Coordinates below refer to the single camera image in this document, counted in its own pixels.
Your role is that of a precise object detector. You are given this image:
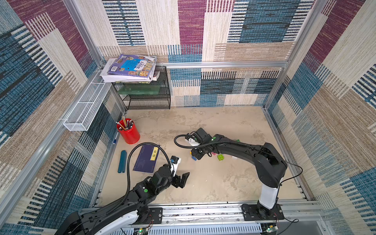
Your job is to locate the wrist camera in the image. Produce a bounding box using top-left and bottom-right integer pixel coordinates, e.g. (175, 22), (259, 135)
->
(170, 156), (181, 177)
(185, 128), (212, 146)

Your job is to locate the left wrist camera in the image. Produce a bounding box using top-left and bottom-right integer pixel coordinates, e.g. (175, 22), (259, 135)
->
(170, 156), (181, 177)

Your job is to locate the white wire mesh basket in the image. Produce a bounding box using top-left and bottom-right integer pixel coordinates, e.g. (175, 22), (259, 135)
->
(63, 82), (111, 132)

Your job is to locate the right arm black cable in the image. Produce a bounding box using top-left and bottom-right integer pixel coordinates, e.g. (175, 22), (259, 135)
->
(173, 134), (253, 149)

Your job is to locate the black wire shelf rack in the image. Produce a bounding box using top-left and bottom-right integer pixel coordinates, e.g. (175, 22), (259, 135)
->
(113, 66), (171, 110)

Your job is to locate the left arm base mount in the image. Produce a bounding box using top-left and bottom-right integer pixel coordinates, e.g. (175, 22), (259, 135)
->
(137, 207), (163, 225)

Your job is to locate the lime green square lego brick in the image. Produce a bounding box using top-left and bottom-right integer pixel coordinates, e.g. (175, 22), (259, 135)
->
(217, 154), (224, 161)

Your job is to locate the stack of books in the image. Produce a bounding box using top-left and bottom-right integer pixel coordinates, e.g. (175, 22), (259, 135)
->
(100, 54), (161, 83)

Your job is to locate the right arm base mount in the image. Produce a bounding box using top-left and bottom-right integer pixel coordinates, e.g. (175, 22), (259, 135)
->
(241, 202), (285, 221)

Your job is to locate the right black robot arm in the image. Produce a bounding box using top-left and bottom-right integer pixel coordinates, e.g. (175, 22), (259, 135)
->
(185, 135), (287, 219)

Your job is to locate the red pencil cup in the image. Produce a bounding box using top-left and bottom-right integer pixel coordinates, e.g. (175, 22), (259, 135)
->
(117, 116), (141, 145)

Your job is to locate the blue pen by wall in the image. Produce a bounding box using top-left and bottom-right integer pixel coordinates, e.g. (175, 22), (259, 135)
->
(113, 133), (118, 145)

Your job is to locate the purple notebook yellow label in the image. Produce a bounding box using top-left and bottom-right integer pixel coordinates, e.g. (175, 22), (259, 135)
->
(133, 145), (160, 173)

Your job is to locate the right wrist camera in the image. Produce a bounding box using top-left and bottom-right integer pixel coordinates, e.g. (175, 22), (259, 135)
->
(185, 128), (212, 146)

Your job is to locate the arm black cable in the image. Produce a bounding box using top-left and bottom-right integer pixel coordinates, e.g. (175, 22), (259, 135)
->
(125, 142), (172, 203)
(173, 134), (253, 149)

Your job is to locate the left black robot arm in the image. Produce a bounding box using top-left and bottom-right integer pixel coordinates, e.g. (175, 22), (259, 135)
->
(56, 164), (190, 235)

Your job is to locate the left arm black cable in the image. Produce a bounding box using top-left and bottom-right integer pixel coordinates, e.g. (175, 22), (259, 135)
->
(125, 142), (172, 203)

